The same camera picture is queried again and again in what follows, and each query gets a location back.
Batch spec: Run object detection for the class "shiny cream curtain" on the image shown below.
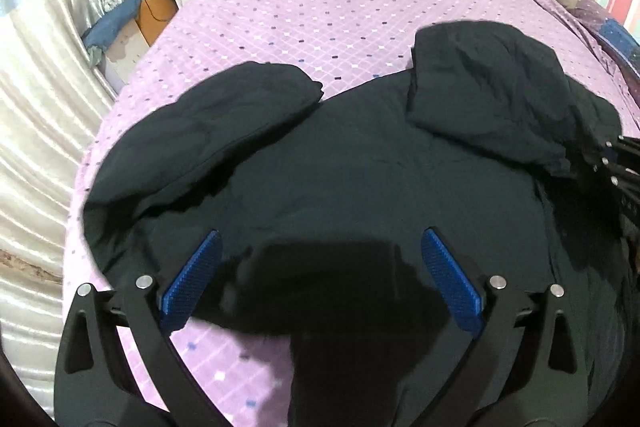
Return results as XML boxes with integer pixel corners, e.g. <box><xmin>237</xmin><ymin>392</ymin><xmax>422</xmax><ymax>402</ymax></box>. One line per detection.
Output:
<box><xmin>0</xmin><ymin>0</ymin><xmax>123</xmax><ymax>413</ymax></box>

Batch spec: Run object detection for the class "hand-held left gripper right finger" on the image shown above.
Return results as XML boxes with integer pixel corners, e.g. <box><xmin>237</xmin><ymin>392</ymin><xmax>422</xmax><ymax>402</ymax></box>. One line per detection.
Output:
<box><xmin>420</xmin><ymin>227</ymin><xmax>588</xmax><ymax>427</ymax></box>

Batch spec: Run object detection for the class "purple dotted bed sheet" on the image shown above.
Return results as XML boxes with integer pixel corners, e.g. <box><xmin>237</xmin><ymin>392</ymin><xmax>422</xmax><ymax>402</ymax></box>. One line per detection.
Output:
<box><xmin>62</xmin><ymin>0</ymin><xmax>640</xmax><ymax>427</ymax></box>

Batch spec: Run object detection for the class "white storage box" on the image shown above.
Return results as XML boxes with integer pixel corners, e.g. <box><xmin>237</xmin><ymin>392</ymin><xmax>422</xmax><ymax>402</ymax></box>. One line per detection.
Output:
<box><xmin>97</xmin><ymin>22</ymin><xmax>151</xmax><ymax>92</ymax></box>

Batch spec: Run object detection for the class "blue cloth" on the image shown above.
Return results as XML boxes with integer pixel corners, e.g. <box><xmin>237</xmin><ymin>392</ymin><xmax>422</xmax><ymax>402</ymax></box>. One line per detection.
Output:
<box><xmin>82</xmin><ymin>0</ymin><xmax>146</xmax><ymax>52</ymax></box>

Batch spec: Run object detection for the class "dark padded jacket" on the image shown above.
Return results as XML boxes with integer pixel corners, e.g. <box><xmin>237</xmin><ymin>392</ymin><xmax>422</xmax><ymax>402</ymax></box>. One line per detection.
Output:
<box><xmin>82</xmin><ymin>23</ymin><xmax>640</xmax><ymax>427</ymax></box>

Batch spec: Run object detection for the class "wooden cabinet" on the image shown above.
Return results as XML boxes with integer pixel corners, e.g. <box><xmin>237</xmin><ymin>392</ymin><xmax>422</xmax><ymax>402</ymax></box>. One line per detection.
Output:
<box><xmin>135</xmin><ymin>0</ymin><xmax>179</xmax><ymax>48</ymax></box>

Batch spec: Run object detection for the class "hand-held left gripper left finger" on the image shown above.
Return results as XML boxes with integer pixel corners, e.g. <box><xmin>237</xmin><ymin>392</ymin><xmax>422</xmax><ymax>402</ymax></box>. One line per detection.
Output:
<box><xmin>55</xmin><ymin>229</ymin><xmax>231</xmax><ymax>427</ymax></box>

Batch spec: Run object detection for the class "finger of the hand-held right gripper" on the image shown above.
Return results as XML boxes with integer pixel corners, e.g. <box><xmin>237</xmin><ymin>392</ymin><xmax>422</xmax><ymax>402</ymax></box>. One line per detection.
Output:
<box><xmin>587</xmin><ymin>134</ymin><xmax>640</xmax><ymax>200</ymax></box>

